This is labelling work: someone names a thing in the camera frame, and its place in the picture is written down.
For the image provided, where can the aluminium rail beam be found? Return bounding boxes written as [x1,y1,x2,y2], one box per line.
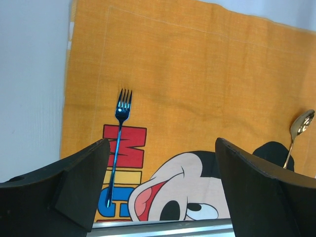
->
[87,219,235,237]

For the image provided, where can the gold metal spoon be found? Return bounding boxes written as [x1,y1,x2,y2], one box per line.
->
[283,109,316,169]

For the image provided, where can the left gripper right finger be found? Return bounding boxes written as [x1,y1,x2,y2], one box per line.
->
[215,138,316,237]

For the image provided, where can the blue fork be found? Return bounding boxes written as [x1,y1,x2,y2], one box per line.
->
[106,89,132,208]

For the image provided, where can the orange cartoon mouse towel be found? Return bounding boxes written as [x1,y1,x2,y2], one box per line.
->
[61,0,316,222]

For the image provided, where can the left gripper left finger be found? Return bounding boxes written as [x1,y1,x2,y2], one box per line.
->
[0,139,110,237]

